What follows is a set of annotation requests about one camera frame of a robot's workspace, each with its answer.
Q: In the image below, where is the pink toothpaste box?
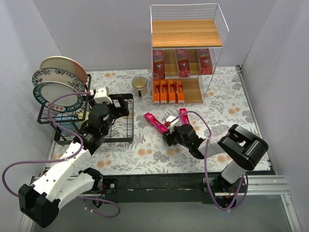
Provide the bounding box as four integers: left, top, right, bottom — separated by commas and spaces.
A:
179, 108, 190, 125
144, 113, 169, 135

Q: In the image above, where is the orange toothpaste box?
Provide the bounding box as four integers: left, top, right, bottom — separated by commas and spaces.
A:
153, 80, 160, 104
176, 80, 184, 103
168, 79, 176, 104
160, 80, 168, 104

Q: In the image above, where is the red 3D toothpaste box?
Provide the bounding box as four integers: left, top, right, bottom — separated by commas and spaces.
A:
153, 49, 165, 79
175, 49, 191, 78
197, 48, 213, 75

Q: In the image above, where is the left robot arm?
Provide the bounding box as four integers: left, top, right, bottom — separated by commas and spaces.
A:
18, 94, 129, 228

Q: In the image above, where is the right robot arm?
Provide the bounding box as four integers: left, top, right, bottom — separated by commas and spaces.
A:
163, 124, 269, 192

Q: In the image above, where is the yellow-green cup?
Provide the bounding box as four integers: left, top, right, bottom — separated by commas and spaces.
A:
78, 111, 89, 121

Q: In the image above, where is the blue cup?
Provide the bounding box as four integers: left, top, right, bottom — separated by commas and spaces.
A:
55, 113, 77, 135

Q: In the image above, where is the cream enamel mug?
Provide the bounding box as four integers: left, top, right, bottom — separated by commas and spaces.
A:
131, 76, 147, 97

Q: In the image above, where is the floral table mat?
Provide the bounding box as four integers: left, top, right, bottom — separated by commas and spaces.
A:
80, 67, 258, 175

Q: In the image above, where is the blue floral plate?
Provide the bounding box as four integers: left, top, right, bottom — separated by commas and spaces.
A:
32, 68, 85, 93

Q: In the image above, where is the green-rimmed white plate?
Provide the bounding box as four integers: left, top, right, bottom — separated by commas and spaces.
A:
33, 81, 84, 112

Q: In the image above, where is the beige pink-rimmed plate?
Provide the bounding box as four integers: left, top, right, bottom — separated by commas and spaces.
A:
40, 56, 88, 84

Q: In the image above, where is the black wire dish rack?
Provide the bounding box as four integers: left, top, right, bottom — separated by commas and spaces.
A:
36, 73, 134, 145

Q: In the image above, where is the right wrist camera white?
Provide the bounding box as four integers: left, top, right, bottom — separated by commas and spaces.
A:
165, 116, 179, 133

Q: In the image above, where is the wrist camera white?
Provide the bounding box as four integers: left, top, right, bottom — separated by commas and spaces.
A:
90, 86, 112, 104
165, 116, 179, 133

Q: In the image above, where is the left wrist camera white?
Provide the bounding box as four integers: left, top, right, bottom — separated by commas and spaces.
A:
90, 86, 112, 104

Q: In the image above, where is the aluminium frame base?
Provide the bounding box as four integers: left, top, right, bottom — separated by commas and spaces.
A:
18, 64, 302, 232

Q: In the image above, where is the white wire wooden shelf rack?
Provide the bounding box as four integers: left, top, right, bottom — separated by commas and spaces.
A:
150, 3, 229, 104

